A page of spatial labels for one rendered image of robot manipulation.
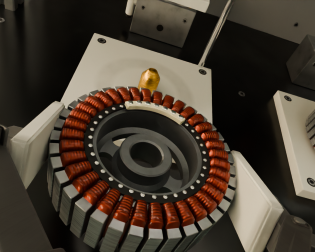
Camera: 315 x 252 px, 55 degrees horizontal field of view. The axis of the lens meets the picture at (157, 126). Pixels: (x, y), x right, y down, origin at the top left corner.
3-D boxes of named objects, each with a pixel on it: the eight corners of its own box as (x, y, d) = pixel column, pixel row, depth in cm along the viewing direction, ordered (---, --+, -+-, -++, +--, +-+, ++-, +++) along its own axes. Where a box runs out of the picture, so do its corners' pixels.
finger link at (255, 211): (271, 205, 14) (285, 209, 14) (230, 149, 20) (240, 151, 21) (246, 257, 15) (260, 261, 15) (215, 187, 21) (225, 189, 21)
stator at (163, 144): (219, 284, 17) (252, 258, 14) (14, 240, 15) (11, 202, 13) (211, 140, 25) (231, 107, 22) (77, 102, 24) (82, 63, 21)
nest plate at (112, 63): (208, 172, 29) (213, 165, 28) (49, 130, 27) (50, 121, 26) (207, 76, 39) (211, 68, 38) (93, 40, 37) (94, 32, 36)
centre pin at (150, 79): (154, 98, 31) (161, 79, 29) (135, 93, 31) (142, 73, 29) (156, 87, 33) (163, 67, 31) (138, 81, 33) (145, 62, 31)
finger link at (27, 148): (16, 205, 13) (-2, 201, 13) (56, 146, 20) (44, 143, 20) (28, 143, 12) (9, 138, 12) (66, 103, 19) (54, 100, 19)
